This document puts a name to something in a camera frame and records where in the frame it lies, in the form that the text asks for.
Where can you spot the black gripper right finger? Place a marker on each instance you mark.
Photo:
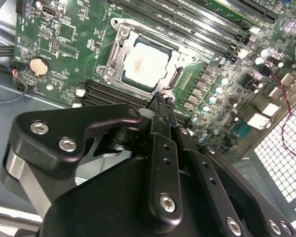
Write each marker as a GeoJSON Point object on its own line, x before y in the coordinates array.
{"type": "Point", "coordinates": [207, 177]}

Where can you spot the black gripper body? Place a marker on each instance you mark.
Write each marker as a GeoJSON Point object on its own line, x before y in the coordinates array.
{"type": "Point", "coordinates": [101, 202]}

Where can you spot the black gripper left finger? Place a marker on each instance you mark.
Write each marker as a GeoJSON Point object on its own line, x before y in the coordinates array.
{"type": "Point", "coordinates": [51, 138]}

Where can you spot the metal CPU socket cover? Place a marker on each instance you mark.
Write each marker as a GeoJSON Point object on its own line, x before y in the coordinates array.
{"type": "Point", "coordinates": [122, 56]}

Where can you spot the silver square CPU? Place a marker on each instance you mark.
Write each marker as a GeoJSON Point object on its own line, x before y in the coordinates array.
{"type": "Point", "coordinates": [145, 64]}

